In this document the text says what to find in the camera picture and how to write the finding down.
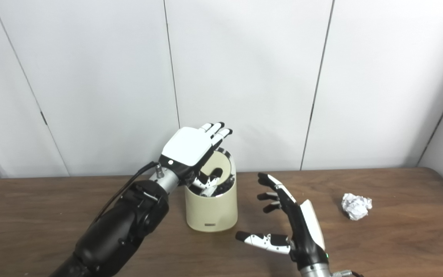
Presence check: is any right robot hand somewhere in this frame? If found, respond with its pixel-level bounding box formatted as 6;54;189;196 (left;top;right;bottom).
235;172;330;270

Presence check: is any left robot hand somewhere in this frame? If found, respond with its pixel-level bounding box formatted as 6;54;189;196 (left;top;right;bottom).
159;122;233;197

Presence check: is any round cream bin lid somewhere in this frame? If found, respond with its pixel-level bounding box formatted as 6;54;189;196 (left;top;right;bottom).
200;151;233;181

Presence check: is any white paper ball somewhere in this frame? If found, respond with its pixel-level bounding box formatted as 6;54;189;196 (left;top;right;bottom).
341;193;373;221

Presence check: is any cream-colored bin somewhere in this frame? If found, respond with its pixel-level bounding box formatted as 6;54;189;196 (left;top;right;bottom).
184;148;238;232

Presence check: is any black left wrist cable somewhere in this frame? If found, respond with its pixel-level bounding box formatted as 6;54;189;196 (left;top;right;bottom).
91;161;160;227

